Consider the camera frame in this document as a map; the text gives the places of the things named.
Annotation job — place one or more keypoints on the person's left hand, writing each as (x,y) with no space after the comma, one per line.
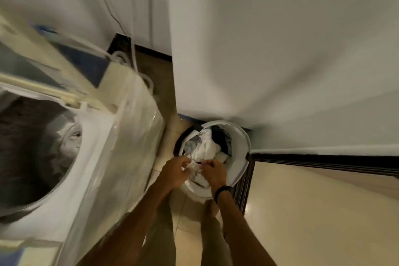
(174,173)

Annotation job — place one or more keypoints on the person's right hand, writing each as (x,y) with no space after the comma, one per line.
(216,175)

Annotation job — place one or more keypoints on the white clothes item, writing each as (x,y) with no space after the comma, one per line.
(204,149)

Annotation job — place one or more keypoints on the white and blue washing machine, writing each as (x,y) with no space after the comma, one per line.
(118,150)

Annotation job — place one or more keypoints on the person's right forearm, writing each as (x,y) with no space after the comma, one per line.
(240,237)

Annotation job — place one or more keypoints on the person's left forearm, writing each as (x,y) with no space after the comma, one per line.
(131,231)

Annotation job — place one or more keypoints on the white mesh laundry basket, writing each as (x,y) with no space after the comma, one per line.
(240,153)

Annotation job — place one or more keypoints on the person's right leg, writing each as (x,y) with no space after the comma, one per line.
(215,237)

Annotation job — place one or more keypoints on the black wristband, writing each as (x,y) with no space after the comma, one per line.
(223,192)

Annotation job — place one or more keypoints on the black sliding door frame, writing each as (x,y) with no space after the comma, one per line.
(311,159)

